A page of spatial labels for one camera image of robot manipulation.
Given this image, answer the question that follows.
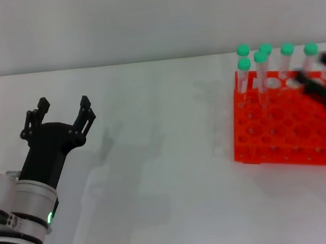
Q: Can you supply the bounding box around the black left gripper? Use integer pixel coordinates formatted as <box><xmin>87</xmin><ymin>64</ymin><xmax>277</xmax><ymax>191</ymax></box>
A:
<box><xmin>8</xmin><ymin>91</ymin><xmax>105</xmax><ymax>194</ymax></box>

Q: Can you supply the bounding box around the orange plastic test tube rack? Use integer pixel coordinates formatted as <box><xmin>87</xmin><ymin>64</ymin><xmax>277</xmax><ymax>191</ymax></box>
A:
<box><xmin>223</xmin><ymin>60</ymin><xmax>326</xmax><ymax>183</ymax></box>

